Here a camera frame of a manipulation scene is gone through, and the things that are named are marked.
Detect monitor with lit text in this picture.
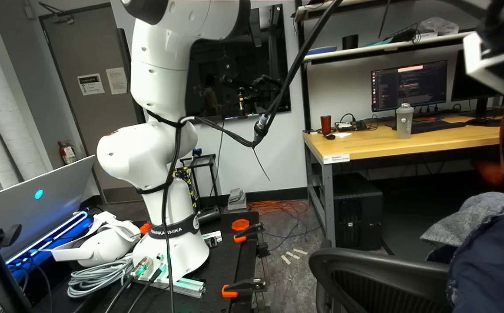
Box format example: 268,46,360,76
370,60,450,114

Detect grey door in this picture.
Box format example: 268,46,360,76
38,2,144,194

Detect black tripod stand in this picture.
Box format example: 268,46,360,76
0,208,33,313

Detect black metal stand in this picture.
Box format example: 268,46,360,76
181,152,223,202

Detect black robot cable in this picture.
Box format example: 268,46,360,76
144,0,346,150

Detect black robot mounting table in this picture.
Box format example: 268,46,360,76
28,209,264,313

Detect white cloth and cables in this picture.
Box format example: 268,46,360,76
51,211,144,269

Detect black computer tower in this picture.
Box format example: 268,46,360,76
334,183,386,253

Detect teal clear plastic strip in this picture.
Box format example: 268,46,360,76
129,253,207,302

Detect crumpled plastic bag on shelf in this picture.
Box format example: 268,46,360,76
412,16,462,42

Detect small copper red can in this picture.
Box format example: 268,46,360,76
320,114,336,142

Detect white wall shelf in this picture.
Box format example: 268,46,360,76
299,32,473,67

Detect black mesh office chair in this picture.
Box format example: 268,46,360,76
308,248,457,313

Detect small black cube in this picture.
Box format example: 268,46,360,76
341,34,360,53

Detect small grey box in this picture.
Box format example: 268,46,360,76
226,189,249,215

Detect blue jean jacket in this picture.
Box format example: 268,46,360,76
419,190,504,313

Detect white workbench label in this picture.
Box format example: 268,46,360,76
322,152,353,166

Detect white paper notice with print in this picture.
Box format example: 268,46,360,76
77,72,106,98

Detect flat blue items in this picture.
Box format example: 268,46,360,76
306,44,339,58

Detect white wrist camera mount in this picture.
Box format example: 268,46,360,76
462,32,504,100

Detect silver laptop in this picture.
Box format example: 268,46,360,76
0,156,101,263

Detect black rack upright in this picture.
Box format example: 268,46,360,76
294,0,313,135

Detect dark blank monitor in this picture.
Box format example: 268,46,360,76
448,58,504,121

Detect wooden top workbench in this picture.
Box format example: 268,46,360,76
303,119,502,251

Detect clear plastic bottle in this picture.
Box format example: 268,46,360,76
395,103,415,140

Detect plain white paper notice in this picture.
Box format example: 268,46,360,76
104,67,129,96

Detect orange black clamp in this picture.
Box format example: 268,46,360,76
228,216,266,246
219,277,269,303

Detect grey coiled cable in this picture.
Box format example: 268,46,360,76
66,256,136,302

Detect black keyboard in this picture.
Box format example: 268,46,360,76
412,116,475,133

